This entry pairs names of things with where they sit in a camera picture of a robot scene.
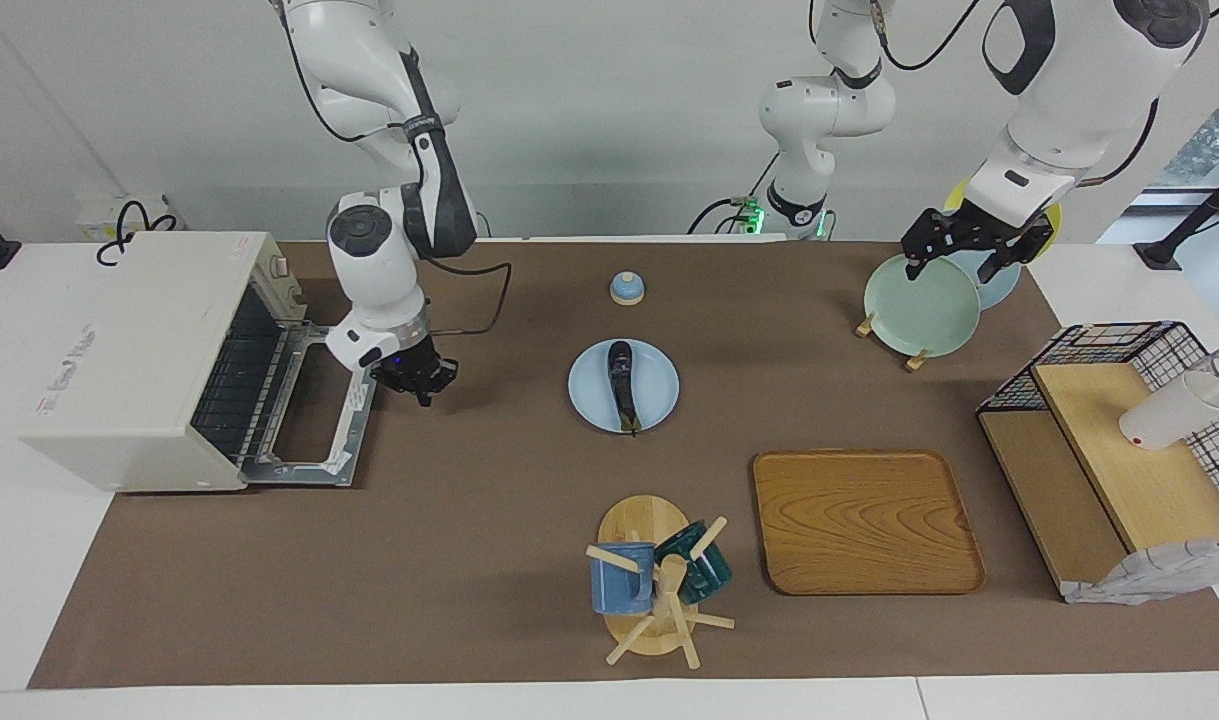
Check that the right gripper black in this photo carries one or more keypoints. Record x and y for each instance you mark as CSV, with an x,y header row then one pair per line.
x,y
414,370

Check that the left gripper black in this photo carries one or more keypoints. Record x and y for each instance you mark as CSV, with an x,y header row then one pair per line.
x,y
987,228

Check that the dark purple eggplant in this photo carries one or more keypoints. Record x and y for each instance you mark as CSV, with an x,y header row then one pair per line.
x,y
623,385

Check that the cream toaster oven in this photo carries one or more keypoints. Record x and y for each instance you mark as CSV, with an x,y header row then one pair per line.
x,y
119,370

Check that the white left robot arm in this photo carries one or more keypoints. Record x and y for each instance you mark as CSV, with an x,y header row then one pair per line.
x,y
1069,100

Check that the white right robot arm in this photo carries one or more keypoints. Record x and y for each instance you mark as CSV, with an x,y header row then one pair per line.
x,y
374,270

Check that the yellow racked plate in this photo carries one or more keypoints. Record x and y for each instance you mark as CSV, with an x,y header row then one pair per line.
x,y
959,195

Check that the light blue racked plate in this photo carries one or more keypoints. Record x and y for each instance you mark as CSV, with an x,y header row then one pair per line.
x,y
999,290

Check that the pale green racked plate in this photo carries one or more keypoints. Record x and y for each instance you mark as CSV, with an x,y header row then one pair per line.
x,y
919,315

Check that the wooden plate rack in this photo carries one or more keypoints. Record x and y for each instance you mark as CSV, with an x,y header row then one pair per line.
x,y
917,362

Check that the brown table mat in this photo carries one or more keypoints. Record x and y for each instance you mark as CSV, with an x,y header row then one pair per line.
x,y
419,560

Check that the blue lid with wooden knob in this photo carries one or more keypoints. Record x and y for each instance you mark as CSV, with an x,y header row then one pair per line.
x,y
627,290

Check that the wooden mug tree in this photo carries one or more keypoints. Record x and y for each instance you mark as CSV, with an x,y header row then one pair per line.
x,y
639,520

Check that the white cup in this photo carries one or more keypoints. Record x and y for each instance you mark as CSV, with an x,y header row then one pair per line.
x,y
1164,420

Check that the wooden stepped shelf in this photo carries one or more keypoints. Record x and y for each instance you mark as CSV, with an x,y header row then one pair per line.
x,y
1129,460

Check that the blue mug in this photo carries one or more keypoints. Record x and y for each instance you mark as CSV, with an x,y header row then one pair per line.
x,y
619,590

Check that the wooden serving tray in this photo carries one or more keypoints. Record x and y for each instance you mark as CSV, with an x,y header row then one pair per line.
x,y
859,520

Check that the dark green mug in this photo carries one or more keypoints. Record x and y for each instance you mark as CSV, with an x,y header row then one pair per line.
x,y
704,575

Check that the white power strip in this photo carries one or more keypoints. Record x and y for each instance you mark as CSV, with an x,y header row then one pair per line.
x,y
94,220

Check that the grey cloth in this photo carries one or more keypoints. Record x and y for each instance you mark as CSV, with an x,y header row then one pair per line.
x,y
1159,570

